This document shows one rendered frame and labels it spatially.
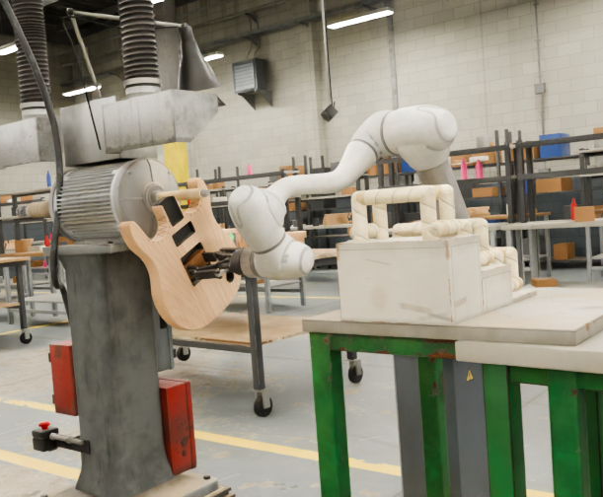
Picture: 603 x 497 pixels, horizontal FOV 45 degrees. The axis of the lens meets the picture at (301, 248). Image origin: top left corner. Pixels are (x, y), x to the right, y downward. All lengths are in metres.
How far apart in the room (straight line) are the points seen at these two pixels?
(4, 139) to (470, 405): 1.81
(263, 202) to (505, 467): 0.85
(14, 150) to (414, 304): 1.59
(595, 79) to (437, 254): 11.69
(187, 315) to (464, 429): 1.01
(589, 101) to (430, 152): 10.98
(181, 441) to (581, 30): 11.48
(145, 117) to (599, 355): 1.33
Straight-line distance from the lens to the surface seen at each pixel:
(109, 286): 2.40
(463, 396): 2.56
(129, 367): 2.47
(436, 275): 1.49
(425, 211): 1.50
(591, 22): 13.27
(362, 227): 1.59
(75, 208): 2.45
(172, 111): 2.03
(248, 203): 1.85
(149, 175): 2.32
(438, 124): 2.14
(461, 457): 2.59
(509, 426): 1.53
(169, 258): 2.14
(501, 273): 1.71
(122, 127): 2.18
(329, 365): 1.70
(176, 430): 2.61
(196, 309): 2.22
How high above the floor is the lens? 1.18
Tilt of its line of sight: 3 degrees down
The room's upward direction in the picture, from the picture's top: 4 degrees counter-clockwise
